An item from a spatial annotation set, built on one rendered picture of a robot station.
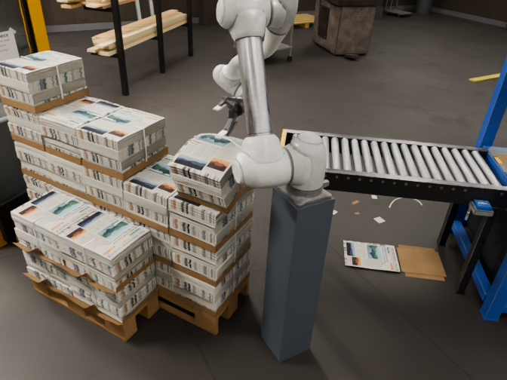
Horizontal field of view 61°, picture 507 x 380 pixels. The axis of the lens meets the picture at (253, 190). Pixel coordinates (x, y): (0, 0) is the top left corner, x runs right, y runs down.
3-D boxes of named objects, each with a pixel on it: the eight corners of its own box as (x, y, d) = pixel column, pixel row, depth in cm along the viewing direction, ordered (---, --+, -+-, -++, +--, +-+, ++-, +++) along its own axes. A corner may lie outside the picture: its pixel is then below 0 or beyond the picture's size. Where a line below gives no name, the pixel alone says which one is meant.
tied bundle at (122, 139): (123, 182, 221) (117, 142, 209) (81, 167, 232) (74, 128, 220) (168, 154, 250) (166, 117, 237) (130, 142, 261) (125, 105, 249)
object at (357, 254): (345, 266, 296) (345, 265, 296) (343, 240, 320) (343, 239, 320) (399, 272, 293) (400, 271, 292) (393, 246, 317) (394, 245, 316)
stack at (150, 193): (216, 336, 242) (215, 217, 198) (71, 262, 288) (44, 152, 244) (250, 293, 271) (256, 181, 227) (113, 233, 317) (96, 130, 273)
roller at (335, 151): (332, 170, 249) (340, 169, 248) (330, 136, 289) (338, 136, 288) (332, 177, 251) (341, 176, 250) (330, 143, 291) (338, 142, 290)
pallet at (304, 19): (307, 19, 1074) (308, 13, 1067) (330, 26, 1006) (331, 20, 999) (260, 22, 1015) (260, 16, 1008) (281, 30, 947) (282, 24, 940)
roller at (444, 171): (445, 188, 245) (448, 181, 243) (428, 151, 285) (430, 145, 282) (454, 189, 245) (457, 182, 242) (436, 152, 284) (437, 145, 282)
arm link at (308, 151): (330, 188, 181) (338, 141, 169) (291, 194, 175) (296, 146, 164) (312, 170, 194) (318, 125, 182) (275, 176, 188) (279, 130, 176)
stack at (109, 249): (125, 343, 236) (110, 260, 204) (32, 290, 266) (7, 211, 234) (160, 307, 258) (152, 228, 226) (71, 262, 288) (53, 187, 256)
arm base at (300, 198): (339, 195, 187) (342, 185, 184) (298, 208, 177) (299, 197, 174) (314, 176, 200) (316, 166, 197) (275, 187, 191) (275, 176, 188)
